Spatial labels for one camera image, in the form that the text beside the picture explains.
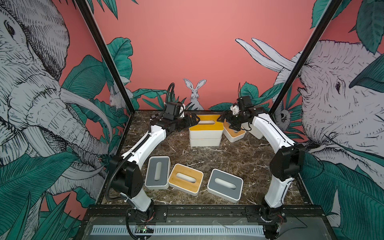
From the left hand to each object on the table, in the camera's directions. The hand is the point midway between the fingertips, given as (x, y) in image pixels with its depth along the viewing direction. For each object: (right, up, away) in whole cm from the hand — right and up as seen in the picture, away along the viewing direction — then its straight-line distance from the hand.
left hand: (196, 119), depth 81 cm
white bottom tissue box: (+6, -15, +16) cm, 23 cm away
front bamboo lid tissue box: (-6, -34, +3) cm, 35 cm away
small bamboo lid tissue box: (+23, -9, +19) cm, 32 cm away
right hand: (+15, 0, +5) cm, 16 cm away
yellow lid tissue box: (+7, -5, +6) cm, 11 cm away
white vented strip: (-7, -54, -11) cm, 55 cm away
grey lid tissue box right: (+17, -37, +1) cm, 41 cm away
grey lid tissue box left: (-23, -33, +5) cm, 40 cm away
